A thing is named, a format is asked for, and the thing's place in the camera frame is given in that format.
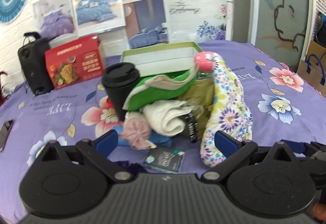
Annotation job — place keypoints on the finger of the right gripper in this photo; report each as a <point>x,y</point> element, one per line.
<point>303,148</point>

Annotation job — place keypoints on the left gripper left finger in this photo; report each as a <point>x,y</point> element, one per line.
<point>96,152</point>

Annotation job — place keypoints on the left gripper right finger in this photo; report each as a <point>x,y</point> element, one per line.
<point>237,155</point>

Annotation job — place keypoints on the floral fabric pouch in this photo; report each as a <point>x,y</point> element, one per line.
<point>230,114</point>

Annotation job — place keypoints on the pink knitted cloth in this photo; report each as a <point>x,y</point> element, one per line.
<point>136,131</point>

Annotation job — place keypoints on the blue yarn bundle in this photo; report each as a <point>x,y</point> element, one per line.
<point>155,138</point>

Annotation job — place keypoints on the olive mesh bath pouf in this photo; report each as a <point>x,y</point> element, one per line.
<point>200,95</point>

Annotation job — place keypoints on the dark packaged item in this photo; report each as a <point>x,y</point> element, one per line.
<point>164,159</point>

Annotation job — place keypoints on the white fluffy towel roll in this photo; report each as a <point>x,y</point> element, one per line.
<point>163,116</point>

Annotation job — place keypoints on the green felt pouch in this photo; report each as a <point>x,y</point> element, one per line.
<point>160,87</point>

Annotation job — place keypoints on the dark purple scrunchie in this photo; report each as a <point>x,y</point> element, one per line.
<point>132,168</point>

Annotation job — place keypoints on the black lidded travel cup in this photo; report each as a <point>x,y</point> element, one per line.
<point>119,80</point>

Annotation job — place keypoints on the brown paper shopping bag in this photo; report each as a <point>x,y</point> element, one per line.
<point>312,67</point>

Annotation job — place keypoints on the red cracker box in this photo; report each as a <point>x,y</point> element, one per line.
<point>76,61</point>

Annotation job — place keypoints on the black smartphone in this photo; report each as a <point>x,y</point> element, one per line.
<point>4,133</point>

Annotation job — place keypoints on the glass jar pink lid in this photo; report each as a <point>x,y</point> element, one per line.
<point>205,61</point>

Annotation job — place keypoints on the dark red feather decoration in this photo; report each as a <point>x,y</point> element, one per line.
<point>3,94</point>

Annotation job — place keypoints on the green cardboard box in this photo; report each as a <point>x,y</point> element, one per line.
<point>163,58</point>

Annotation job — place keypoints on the black portable speaker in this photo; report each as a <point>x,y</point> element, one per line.
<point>32,60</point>

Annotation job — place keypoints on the dark blue bedding poster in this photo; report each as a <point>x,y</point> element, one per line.
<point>146,23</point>

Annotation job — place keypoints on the purple bedding poster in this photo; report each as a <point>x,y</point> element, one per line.
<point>54,18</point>

